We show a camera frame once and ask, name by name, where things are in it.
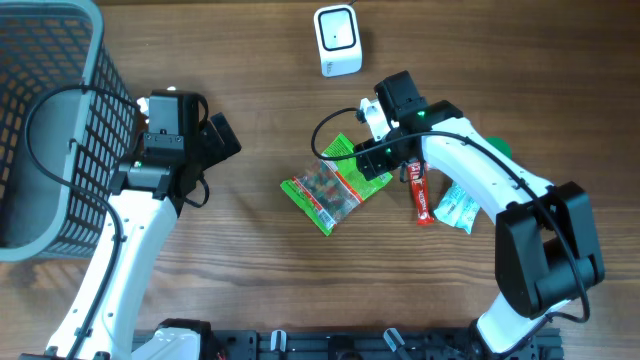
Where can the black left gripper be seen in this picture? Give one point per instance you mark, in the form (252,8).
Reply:
(217,151)

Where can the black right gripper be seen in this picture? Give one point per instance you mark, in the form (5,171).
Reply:
(373,164)

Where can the red Nescafe stick sachet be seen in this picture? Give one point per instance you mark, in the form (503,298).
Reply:
(419,189)

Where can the green gummy candy bag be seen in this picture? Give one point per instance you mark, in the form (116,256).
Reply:
(327,192)

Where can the mint green wipes packet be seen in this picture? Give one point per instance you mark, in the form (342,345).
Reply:
(457,209)

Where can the jar with green lid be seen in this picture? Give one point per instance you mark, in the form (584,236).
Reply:
(499,147)

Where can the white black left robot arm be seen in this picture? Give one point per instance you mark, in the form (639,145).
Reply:
(149,186)

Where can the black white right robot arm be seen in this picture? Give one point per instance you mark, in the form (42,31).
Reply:
(547,251)

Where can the white barcode scanner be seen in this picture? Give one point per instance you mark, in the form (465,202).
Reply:
(338,40)

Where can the grey plastic mesh basket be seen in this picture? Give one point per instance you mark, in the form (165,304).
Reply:
(61,99)

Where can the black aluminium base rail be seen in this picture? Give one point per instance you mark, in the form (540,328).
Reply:
(432,344)

